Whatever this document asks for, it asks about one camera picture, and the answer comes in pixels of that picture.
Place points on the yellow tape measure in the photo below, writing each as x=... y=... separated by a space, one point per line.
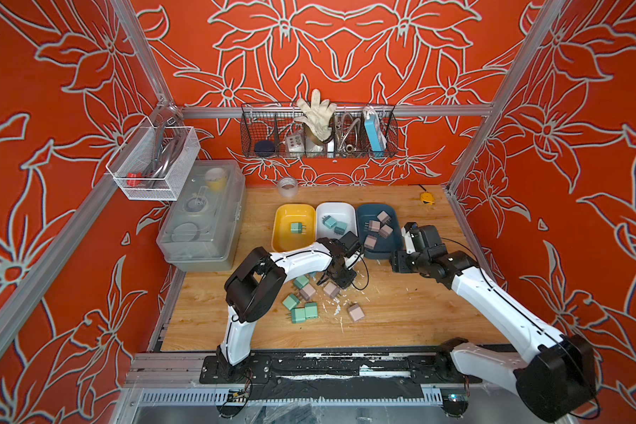
x=427 y=198

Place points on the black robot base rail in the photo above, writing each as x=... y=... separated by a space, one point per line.
x=341 y=373

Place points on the yellow storage bin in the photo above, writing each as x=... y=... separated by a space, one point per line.
x=282 y=239

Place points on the green plug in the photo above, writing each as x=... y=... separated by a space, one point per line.
x=291 y=301
x=298 y=228
x=298 y=315
x=311 y=310
x=301 y=282

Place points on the red item in white basket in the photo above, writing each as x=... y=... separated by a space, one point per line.
x=133 y=179

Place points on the yellow cup in clear box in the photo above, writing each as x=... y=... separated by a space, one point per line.
x=216 y=179

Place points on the dark teal storage bin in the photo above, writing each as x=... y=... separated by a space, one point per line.
x=384 y=247

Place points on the white wire wall basket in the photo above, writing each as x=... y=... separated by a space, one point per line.
x=164 y=154

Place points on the clear tape roll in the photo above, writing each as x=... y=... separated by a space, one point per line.
x=288 y=187

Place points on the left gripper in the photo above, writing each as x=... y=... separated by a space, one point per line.
x=344 y=283

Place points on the clear plastic lidded box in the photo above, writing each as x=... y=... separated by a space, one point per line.
x=202 y=228

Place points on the white storage bin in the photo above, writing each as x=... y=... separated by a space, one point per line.
x=341 y=211

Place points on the cream rubber glove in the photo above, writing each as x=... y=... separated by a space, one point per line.
x=316 y=115

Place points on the pink plug pile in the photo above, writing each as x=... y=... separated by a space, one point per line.
x=308 y=292
x=370 y=242
x=331 y=290

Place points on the blue plug top pile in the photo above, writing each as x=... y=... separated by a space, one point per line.
x=329 y=222

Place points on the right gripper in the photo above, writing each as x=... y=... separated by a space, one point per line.
x=397 y=261

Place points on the pink plug front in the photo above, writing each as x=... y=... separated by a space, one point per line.
x=356 y=313

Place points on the light blue box in basket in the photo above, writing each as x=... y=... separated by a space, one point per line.
x=377 y=140

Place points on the black wire wall basket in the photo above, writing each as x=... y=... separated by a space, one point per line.
x=275 y=130

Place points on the white power strip in basket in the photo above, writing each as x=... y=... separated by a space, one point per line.
x=295 y=144

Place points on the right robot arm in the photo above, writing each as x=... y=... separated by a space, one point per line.
x=553 y=374

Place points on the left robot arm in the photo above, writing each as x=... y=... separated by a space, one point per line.
x=253 y=287

